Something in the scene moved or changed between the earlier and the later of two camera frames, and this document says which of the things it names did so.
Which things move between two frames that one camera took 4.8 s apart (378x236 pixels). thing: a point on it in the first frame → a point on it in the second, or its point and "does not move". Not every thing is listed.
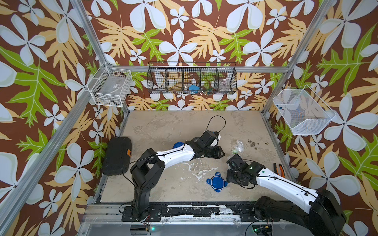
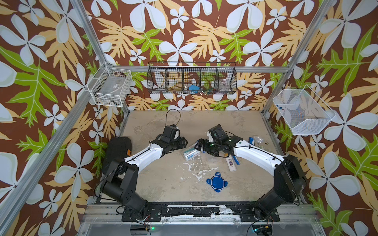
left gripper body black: [211, 151] → [176, 144]
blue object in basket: [194, 88] does not move
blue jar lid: [217, 182] does not move
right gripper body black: [234, 177] → [210, 147]
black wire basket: [202, 78] does not move
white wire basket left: [110, 86] does not move
